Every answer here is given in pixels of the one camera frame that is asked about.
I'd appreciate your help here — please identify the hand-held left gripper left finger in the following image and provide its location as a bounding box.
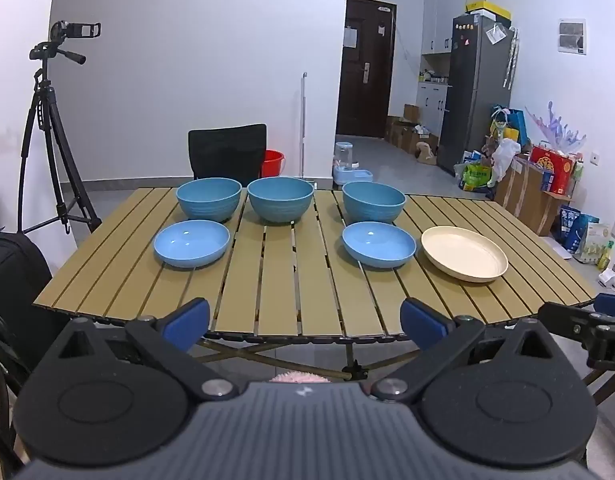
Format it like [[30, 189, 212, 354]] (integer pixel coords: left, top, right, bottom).
[[52, 297, 239, 404]]

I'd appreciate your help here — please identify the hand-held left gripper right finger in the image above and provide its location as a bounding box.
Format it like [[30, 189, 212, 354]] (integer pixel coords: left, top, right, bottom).
[[371, 297, 563, 404]]

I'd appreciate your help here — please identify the shallow blue plate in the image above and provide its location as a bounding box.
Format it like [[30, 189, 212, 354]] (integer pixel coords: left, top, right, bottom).
[[153, 219, 231, 268], [342, 221, 417, 269]]

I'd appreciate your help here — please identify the cream plate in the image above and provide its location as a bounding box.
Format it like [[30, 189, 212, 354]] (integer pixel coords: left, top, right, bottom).
[[420, 226, 509, 283]]

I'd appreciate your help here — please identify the deep blue bowl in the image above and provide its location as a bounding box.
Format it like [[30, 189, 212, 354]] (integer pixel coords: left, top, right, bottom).
[[342, 181, 407, 226], [246, 176, 315, 225], [176, 177, 243, 224]]

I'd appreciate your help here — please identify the white green bag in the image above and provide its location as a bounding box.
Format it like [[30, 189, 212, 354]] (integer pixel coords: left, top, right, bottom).
[[585, 222, 613, 263]]

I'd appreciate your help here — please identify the blue pet food bag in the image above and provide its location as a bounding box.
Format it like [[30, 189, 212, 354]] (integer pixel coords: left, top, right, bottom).
[[560, 206, 601, 256]]

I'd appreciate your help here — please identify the pink fluffy slipper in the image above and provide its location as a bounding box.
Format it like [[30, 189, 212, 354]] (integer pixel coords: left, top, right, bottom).
[[270, 371, 331, 385]]

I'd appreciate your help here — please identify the large cardboard box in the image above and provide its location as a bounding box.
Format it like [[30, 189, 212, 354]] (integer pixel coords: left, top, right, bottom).
[[495, 155, 568, 236]]

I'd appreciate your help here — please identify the red gift box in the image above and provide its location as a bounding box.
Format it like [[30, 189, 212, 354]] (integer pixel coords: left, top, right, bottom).
[[530, 145, 577, 196]]

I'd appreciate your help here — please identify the green pet food bag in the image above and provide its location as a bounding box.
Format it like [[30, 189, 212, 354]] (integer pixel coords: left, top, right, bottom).
[[462, 162, 493, 191]]

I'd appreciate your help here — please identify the black folding chair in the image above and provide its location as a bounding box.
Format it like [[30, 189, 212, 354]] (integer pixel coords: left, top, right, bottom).
[[188, 123, 267, 187]]

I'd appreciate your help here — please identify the black bag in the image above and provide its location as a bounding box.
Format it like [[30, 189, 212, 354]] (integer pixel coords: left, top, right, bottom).
[[0, 230, 55, 376]]

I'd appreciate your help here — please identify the red bucket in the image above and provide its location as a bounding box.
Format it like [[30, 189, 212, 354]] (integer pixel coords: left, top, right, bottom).
[[261, 149, 286, 178]]

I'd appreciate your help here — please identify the white plastic bag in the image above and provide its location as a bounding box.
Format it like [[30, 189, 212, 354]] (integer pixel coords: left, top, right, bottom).
[[492, 137, 522, 183]]

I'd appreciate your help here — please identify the blue pet water dispenser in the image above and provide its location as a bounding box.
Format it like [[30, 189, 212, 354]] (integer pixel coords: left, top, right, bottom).
[[332, 142, 374, 185]]

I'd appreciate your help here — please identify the purple paper decoration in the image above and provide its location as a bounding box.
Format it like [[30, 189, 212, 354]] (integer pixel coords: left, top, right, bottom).
[[525, 101, 587, 156]]

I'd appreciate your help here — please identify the open cardboard box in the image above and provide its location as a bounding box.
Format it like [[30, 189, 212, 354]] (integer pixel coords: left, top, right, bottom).
[[385, 116, 413, 146], [402, 104, 441, 158]]

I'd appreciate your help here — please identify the blue gift bag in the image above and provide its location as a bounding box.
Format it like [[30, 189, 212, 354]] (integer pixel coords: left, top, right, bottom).
[[492, 106, 529, 148]]

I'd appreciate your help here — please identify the grey refrigerator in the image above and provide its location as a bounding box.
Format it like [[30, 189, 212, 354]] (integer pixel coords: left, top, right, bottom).
[[436, 14, 514, 177]]

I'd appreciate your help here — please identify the grey lower cabinet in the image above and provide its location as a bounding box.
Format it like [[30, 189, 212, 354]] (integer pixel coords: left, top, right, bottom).
[[416, 82, 451, 133]]

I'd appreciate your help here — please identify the grey cabinet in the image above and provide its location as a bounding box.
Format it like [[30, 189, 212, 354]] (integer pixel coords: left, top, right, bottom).
[[416, 82, 451, 133], [421, 0, 469, 56]]

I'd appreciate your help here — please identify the white flat mop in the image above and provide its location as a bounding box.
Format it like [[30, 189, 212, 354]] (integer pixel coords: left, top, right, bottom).
[[300, 72, 309, 181]]

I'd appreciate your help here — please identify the dark brown door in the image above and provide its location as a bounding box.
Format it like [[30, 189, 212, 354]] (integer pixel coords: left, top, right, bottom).
[[336, 0, 398, 138]]

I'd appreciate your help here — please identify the white electrical panel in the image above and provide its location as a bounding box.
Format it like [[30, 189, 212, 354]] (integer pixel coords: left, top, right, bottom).
[[558, 19, 587, 55]]

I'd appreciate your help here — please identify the black tripod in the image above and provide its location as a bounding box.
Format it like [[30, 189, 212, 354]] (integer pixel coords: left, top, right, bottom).
[[17, 42, 103, 235]]

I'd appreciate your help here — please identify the grey upper cabinet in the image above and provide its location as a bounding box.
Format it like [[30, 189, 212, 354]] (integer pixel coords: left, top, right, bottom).
[[421, 0, 469, 56]]

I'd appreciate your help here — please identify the yellow box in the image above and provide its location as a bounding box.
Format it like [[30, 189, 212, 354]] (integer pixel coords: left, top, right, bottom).
[[465, 0, 512, 21]]

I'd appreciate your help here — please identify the folding table leg frame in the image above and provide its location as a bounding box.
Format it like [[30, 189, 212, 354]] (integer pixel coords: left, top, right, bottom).
[[190, 337, 421, 383]]

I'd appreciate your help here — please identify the black camcorder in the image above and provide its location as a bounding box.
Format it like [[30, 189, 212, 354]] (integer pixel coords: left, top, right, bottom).
[[50, 20, 102, 43]]

